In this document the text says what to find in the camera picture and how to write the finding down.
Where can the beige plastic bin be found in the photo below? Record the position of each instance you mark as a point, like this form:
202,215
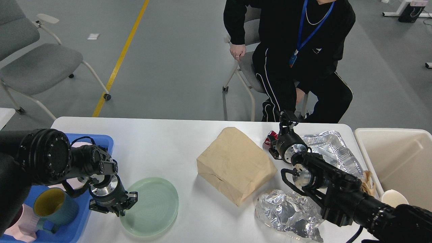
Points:
399,159

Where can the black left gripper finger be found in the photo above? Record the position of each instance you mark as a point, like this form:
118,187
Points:
99,206
129,201

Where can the aluminium foil tray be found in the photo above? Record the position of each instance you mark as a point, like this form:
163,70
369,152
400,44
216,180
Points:
334,151

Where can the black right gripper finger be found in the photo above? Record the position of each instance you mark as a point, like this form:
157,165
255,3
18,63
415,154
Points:
288,120

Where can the pink plate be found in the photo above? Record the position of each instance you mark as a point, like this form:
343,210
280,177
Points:
81,144

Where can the crumpled brown paper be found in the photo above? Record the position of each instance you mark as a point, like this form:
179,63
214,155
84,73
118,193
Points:
367,184

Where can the seated person in black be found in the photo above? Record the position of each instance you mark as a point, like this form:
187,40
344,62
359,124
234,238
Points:
319,45

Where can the brown paper bag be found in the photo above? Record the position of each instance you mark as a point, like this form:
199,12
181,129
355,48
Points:
235,165

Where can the white chair under person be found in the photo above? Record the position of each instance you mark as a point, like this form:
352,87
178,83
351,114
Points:
262,39

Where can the white paper cup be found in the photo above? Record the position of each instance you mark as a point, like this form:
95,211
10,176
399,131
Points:
393,198

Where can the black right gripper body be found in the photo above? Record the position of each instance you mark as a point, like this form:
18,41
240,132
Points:
288,147

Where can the white paper scrap on floor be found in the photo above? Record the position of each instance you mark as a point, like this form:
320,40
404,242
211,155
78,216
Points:
93,36

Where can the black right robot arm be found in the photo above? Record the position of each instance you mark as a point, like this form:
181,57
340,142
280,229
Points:
339,193

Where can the pink mug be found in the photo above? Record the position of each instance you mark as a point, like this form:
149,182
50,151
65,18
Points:
24,225

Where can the green plate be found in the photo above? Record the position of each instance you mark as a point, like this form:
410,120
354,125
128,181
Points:
156,209

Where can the red snack wrapper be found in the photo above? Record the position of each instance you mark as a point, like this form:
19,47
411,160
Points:
271,140

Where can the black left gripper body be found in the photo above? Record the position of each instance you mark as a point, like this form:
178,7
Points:
110,190

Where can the black box on floor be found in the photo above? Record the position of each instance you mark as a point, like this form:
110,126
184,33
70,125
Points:
409,13

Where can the crumpled aluminium foil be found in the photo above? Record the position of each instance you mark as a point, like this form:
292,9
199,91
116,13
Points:
290,213

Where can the grey office chair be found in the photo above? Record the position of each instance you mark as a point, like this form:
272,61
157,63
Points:
41,68

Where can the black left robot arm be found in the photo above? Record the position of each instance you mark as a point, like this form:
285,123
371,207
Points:
45,157

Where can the teal mug yellow inside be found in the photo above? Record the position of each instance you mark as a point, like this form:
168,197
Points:
55,208

